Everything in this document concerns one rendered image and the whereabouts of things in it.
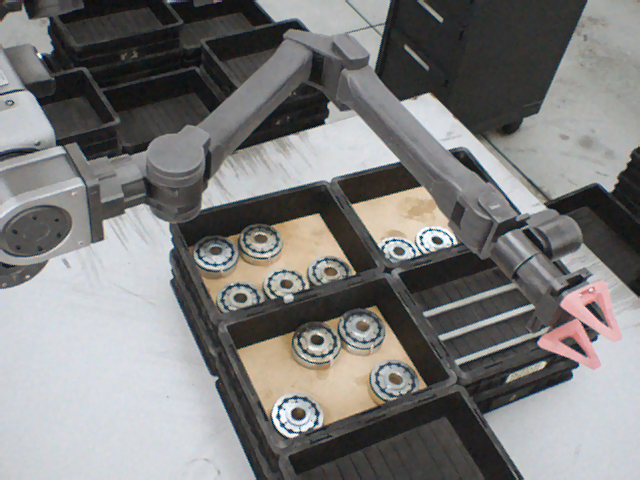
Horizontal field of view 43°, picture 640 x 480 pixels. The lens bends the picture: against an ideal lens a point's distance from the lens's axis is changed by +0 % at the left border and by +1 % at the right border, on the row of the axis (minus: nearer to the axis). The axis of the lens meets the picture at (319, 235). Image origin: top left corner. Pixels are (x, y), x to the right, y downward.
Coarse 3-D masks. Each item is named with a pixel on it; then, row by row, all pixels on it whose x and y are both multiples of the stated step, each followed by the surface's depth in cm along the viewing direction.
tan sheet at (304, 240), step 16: (288, 224) 195; (304, 224) 196; (320, 224) 197; (288, 240) 192; (304, 240) 192; (320, 240) 193; (240, 256) 186; (288, 256) 188; (304, 256) 189; (320, 256) 190; (336, 256) 190; (240, 272) 183; (256, 272) 184; (304, 272) 186; (352, 272) 188; (208, 288) 179
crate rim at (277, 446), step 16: (336, 288) 171; (288, 304) 167; (224, 320) 162; (240, 320) 162; (416, 320) 168; (224, 336) 159; (240, 368) 155; (448, 368) 161; (448, 384) 159; (256, 400) 151; (400, 400) 155; (256, 416) 151; (352, 416) 151; (368, 416) 152; (272, 432) 147; (320, 432) 148; (272, 448) 146
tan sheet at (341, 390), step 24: (288, 336) 173; (264, 360) 168; (288, 360) 169; (360, 360) 172; (384, 360) 173; (408, 360) 174; (264, 384) 165; (288, 384) 165; (312, 384) 166; (336, 384) 167; (360, 384) 168; (264, 408) 161; (336, 408) 163; (360, 408) 164
